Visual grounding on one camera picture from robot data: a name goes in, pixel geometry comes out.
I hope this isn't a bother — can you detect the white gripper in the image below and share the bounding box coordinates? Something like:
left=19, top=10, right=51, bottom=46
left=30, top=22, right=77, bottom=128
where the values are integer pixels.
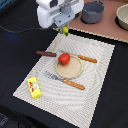
left=36, top=0, right=84, bottom=28

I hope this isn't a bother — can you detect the yellow toy banana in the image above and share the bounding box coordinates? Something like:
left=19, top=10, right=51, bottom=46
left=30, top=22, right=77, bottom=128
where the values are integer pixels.
left=62, top=26, right=69, bottom=36

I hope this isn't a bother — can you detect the brown toy sausage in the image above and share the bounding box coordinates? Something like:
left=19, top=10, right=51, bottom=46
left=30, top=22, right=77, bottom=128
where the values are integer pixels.
left=36, top=51, right=56, bottom=57

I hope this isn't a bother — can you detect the red toy tomato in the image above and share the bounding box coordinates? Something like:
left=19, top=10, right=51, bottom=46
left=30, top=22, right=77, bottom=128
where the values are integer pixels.
left=58, top=53, right=70, bottom=66

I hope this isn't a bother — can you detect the yellow toy cheese block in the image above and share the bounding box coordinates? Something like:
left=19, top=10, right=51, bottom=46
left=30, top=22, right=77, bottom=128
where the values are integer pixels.
left=27, top=77, right=41, bottom=99

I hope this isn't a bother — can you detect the grey saucepan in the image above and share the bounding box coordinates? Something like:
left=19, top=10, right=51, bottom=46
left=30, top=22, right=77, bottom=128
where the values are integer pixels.
left=81, top=0, right=104, bottom=24

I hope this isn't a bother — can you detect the round wooden plate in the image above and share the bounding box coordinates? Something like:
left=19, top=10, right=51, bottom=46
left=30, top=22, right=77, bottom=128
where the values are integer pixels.
left=56, top=55, right=83, bottom=79

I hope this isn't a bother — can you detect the beige bowl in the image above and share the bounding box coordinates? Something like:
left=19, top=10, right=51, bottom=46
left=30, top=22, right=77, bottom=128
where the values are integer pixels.
left=116, top=4, right=128, bottom=30

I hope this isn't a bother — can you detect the woven beige placemat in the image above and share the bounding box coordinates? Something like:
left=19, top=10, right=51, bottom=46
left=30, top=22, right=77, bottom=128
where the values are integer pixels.
left=13, top=34, right=114, bottom=128

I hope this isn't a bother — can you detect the black cable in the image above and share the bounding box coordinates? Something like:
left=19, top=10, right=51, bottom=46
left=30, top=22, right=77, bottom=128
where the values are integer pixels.
left=0, top=24, right=41, bottom=34

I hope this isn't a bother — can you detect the knife with wooden handle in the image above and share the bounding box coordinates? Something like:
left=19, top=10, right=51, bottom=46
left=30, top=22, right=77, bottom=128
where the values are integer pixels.
left=58, top=50, right=98, bottom=63

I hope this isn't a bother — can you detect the fork with wooden handle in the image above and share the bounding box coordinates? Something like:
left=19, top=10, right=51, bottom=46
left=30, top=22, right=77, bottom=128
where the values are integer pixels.
left=44, top=71, right=85, bottom=90

